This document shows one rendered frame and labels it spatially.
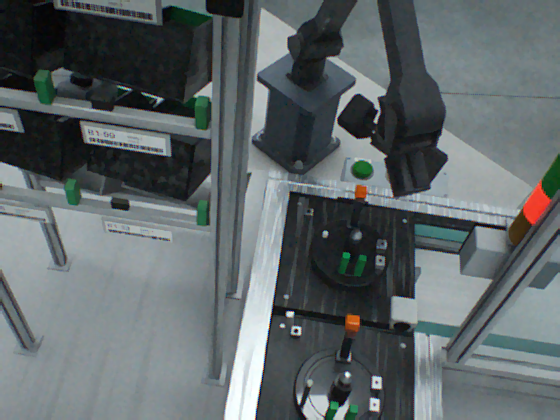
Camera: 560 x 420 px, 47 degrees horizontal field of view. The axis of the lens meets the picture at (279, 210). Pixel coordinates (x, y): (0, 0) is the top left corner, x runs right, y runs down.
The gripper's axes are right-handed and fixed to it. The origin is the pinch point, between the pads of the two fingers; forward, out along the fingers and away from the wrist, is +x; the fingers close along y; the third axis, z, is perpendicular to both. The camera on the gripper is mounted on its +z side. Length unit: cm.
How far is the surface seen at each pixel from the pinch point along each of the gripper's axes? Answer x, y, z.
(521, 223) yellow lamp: -27.8, -20.7, -3.4
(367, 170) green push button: 15.8, 1.5, -3.9
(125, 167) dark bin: -38, 21, -27
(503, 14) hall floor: 219, 6, 126
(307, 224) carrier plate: 6.3, 3.8, -19.5
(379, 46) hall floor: 189, 43, 68
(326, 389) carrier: -11.9, -15.1, -37.8
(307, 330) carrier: -5.1, -7.6, -33.4
